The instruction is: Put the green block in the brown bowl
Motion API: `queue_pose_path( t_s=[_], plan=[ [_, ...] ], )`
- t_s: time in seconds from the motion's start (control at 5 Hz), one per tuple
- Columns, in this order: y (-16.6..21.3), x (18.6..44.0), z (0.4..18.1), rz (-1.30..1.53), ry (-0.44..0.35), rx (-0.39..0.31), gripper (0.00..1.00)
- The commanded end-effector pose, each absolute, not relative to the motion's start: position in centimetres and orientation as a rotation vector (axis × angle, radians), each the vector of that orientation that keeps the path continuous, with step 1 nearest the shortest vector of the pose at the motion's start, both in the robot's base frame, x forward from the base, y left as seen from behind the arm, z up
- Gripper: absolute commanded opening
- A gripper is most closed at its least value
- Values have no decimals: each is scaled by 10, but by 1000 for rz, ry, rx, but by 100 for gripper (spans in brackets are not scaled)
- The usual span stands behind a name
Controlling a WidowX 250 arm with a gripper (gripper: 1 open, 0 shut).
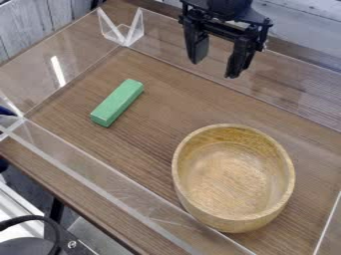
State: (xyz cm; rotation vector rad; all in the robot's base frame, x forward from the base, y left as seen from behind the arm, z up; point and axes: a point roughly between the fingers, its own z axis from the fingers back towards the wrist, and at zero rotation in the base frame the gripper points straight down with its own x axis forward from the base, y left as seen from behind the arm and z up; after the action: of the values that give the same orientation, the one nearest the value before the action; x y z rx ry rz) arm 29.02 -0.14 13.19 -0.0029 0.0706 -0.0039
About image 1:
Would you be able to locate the green rectangular block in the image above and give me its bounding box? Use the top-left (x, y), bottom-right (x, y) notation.
top-left (90, 79), bottom-right (145, 128)

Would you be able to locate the clear acrylic corner bracket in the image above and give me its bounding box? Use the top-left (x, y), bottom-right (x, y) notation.
top-left (97, 8), bottom-right (145, 47)

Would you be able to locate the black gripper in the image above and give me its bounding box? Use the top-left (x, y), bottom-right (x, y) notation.
top-left (178, 0), bottom-right (273, 79)

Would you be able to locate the brown wooden bowl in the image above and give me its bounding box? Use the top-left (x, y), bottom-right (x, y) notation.
top-left (172, 124), bottom-right (296, 233)

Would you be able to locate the black table leg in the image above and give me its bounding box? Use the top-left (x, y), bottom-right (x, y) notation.
top-left (50, 198), bottom-right (65, 223)

